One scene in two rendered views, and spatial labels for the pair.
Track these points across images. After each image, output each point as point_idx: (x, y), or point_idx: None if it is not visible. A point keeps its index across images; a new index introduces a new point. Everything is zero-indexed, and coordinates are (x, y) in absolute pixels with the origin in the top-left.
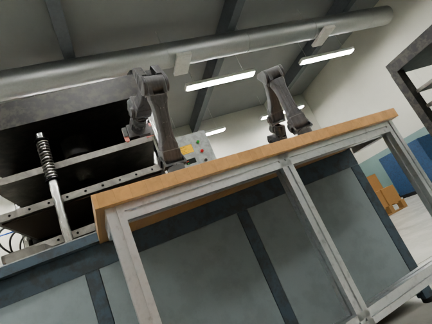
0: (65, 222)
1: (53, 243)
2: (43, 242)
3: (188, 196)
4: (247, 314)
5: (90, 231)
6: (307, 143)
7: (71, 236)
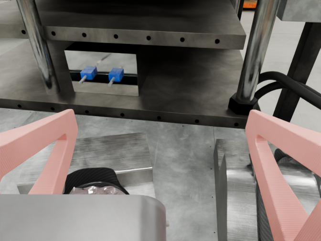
0: (28, 11)
1: (16, 35)
2: (0, 26)
3: None
4: None
5: (74, 40)
6: None
7: (39, 41)
